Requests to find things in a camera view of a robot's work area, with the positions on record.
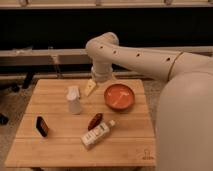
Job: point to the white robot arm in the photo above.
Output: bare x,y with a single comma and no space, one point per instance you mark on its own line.
184,125

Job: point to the white plastic bottle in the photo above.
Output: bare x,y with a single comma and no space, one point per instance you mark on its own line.
96,134

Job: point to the brown oval object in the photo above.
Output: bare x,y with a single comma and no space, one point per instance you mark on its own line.
96,120

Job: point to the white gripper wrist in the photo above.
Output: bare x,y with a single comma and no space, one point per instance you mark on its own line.
96,77

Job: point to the white ceramic cup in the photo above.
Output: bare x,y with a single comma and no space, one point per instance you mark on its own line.
74,104

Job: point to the black rectangular block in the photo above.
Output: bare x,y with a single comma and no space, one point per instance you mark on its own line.
42,126

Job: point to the orange bowl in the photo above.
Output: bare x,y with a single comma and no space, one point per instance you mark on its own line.
119,96

